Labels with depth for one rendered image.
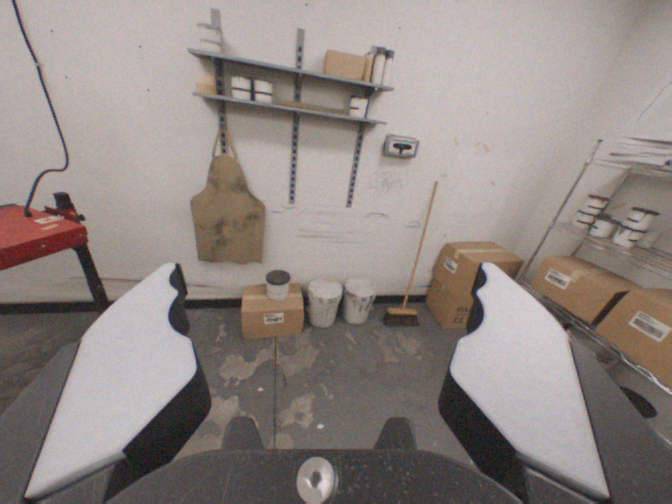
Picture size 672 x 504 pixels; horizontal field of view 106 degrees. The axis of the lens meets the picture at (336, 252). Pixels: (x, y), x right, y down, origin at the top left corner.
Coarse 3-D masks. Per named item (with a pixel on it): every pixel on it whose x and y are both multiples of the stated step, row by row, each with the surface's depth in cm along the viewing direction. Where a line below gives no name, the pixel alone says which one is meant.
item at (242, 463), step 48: (240, 432) 5; (384, 432) 5; (144, 480) 4; (192, 480) 4; (240, 480) 4; (288, 480) 4; (336, 480) 4; (384, 480) 4; (432, 480) 4; (480, 480) 4
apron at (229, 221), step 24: (216, 144) 170; (216, 168) 177; (240, 168) 181; (216, 192) 185; (240, 192) 189; (192, 216) 190; (216, 216) 192; (240, 216) 195; (264, 216) 200; (216, 240) 200; (240, 240) 203
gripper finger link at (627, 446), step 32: (576, 352) 6; (608, 384) 6; (608, 416) 5; (640, 416) 5; (608, 448) 5; (640, 448) 5; (512, 480) 5; (544, 480) 4; (608, 480) 4; (640, 480) 4
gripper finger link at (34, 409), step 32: (64, 352) 7; (32, 384) 6; (64, 384) 6; (0, 416) 5; (32, 416) 5; (0, 448) 5; (32, 448) 5; (0, 480) 4; (96, 480) 4; (128, 480) 5
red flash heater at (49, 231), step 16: (16, 208) 130; (32, 208) 132; (48, 208) 133; (0, 224) 115; (16, 224) 116; (32, 224) 118; (48, 224) 120; (64, 224) 122; (80, 224) 124; (0, 240) 104; (16, 240) 106; (32, 240) 107; (48, 240) 112; (64, 240) 118; (80, 240) 124; (0, 256) 100; (16, 256) 104; (32, 256) 109
